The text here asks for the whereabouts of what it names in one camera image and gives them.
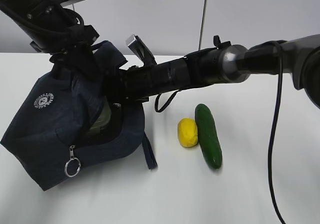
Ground green cucumber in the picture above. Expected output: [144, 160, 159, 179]
[194, 104, 223, 169]

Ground navy blue lunch bag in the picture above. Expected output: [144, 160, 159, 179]
[0, 40, 158, 191]

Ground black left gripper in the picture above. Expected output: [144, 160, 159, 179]
[30, 6, 101, 81]

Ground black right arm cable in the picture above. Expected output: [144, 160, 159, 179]
[266, 42, 287, 224]

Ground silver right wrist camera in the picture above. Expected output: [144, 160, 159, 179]
[125, 34, 157, 66]

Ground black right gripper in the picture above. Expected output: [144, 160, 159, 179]
[101, 65, 150, 103]

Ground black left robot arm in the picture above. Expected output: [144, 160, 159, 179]
[0, 0, 100, 80]

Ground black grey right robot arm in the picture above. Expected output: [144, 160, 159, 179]
[102, 35, 320, 106]

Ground yellow lemon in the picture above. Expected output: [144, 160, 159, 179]
[177, 118, 198, 148]

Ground green lidded glass container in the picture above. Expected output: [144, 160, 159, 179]
[86, 99, 112, 136]

